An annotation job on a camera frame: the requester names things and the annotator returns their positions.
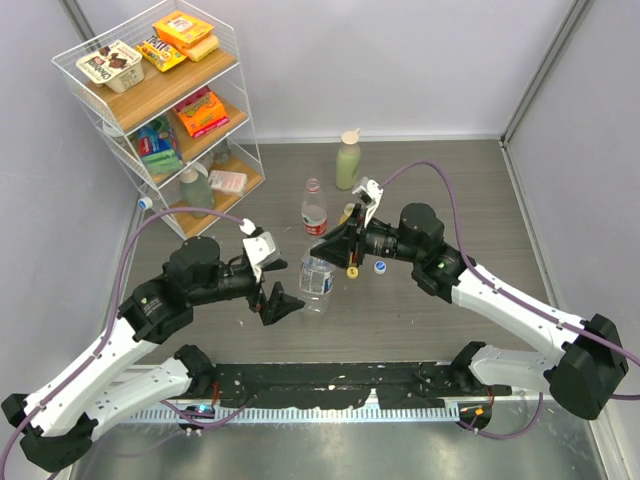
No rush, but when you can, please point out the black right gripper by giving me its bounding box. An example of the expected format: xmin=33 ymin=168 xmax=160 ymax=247
xmin=311 ymin=203 xmax=422 ymax=270

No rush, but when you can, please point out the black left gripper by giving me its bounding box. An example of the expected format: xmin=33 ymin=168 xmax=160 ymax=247
xmin=190 ymin=258 xmax=305 ymax=323

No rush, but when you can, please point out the yellow bottle cap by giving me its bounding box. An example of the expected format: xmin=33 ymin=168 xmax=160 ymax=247
xmin=346 ymin=267 xmax=359 ymax=279

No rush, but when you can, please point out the yellow juice bottle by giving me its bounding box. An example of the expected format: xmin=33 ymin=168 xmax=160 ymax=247
xmin=339 ymin=203 xmax=355 ymax=225

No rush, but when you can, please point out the clear bottle blue white label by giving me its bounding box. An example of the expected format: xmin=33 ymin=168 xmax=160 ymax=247
xmin=298 ymin=239 xmax=335 ymax=315

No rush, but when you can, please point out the clear bottle red label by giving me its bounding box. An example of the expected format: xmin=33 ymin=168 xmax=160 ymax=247
xmin=301 ymin=178 xmax=328 ymax=236

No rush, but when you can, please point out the white blue bottle cap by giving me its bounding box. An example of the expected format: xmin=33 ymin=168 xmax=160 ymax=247
xmin=374 ymin=260 xmax=387 ymax=275

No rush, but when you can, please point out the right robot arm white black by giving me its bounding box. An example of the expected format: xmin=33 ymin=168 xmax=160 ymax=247
xmin=311 ymin=203 xmax=629 ymax=420

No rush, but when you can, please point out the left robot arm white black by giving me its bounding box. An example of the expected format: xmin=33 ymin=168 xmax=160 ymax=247
xmin=1 ymin=232 xmax=305 ymax=473

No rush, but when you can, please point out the green lotion bottle beige cap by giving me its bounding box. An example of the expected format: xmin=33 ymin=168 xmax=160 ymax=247
xmin=335 ymin=128 xmax=362 ymax=191

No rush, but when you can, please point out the green soap dispenser bottle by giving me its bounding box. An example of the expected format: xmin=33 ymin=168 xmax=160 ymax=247
xmin=179 ymin=167 xmax=215 ymax=209

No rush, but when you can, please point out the clear bottle white cap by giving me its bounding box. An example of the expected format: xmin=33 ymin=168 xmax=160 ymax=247
xmin=137 ymin=196 xmax=153 ymax=211

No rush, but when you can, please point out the pink white small packet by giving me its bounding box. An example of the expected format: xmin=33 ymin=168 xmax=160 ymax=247
xmin=208 ymin=170 xmax=248 ymax=197

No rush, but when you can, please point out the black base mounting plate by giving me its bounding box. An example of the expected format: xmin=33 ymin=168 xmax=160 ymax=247
xmin=155 ymin=360 xmax=514 ymax=409

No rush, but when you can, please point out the blue green sponge pack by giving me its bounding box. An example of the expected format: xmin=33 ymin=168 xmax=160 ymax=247
xmin=136 ymin=114 xmax=183 ymax=176

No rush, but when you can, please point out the orange pink candy box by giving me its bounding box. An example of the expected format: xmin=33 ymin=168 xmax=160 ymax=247
xmin=173 ymin=86 xmax=230 ymax=139

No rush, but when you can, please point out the yellow sponge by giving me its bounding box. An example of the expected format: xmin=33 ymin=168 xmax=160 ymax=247
xmin=184 ymin=34 xmax=219 ymax=62

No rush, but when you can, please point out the yellow candy bag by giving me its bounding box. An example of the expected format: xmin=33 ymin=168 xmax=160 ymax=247
xmin=135 ymin=35 xmax=186 ymax=72

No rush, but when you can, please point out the orange cracker box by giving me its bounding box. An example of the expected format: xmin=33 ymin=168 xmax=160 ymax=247
xmin=153 ymin=11 xmax=214 ymax=47

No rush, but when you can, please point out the white chocolate pudding cup pack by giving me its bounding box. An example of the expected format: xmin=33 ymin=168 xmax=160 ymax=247
xmin=76 ymin=40 xmax=144 ymax=93

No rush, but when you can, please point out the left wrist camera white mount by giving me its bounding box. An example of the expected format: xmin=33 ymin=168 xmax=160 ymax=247
xmin=240 ymin=218 xmax=281 ymax=283

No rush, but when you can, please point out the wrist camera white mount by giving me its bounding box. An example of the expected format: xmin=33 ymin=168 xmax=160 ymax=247
xmin=240 ymin=218 xmax=281 ymax=283
xmin=352 ymin=177 xmax=384 ymax=227

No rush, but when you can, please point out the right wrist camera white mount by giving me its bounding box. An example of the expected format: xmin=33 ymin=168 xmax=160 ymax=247
xmin=352 ymin=177 xmax=384 ymax=227

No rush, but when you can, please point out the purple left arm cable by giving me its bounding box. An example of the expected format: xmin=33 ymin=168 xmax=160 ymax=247
xmin=0 ymin=207 xmax=249 ymax=480

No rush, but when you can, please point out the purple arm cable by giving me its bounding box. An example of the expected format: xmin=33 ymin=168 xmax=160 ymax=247
xmin=0 ymin=207 xmax=249 ymax=480
xmin=382 ymin=159 xmax=640 ymax=441

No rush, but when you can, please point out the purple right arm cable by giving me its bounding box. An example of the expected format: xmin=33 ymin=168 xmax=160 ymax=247
xmin=382 ymin=159 xmax=640 ymax=441

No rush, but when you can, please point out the white slotted cable duct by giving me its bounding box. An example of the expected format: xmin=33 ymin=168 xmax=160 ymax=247
xmin=123 ymin=402 xmax=460 ymax=425

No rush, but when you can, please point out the white wire shelf rack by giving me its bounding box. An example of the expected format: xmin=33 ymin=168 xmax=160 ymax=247
xmin=52 ymin=1 xmax=265 ymax=212

